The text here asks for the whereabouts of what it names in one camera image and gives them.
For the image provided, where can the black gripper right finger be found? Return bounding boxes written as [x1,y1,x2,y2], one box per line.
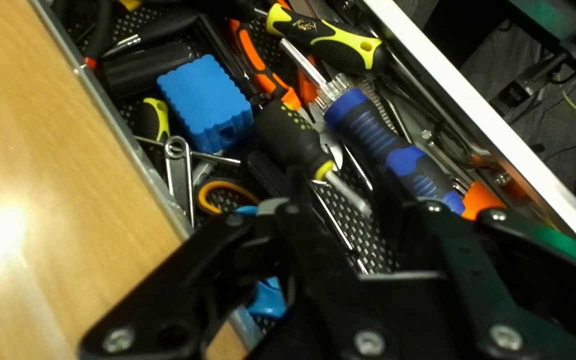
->
[255,167,576,360]

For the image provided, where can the yellow black handled tool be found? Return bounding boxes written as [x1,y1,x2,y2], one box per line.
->
[265,0,385,73]

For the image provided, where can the orange black handled pliers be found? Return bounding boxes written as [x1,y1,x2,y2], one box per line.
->
[226,15,320,114]

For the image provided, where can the small black yellow tool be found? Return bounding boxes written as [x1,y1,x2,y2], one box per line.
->
[132,95,175,146]

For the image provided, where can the grey workbench cabinet wood top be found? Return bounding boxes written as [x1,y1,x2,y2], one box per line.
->
[0,0,265,360]

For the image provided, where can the blue plastic bit box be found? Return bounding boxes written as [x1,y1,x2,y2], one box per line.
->
[155,52,257,155]

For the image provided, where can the silver metal wrench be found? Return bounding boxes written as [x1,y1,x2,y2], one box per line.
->
[163,133,198,229]

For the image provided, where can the grey metal tool drawer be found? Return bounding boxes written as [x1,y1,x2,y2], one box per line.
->
[30,0,576,360]

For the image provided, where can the black yellow handled screwdriver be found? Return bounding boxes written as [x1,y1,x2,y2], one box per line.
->
[253,97,376,217]

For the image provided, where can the black ribbed tool handle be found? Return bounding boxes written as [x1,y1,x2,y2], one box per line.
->
[98,37,200,102]

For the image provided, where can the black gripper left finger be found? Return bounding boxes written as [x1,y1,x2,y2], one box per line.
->
[76,195,304,360]

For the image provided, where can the blue black handled screwdriver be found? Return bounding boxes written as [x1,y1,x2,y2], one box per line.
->
[323,88,506,223]

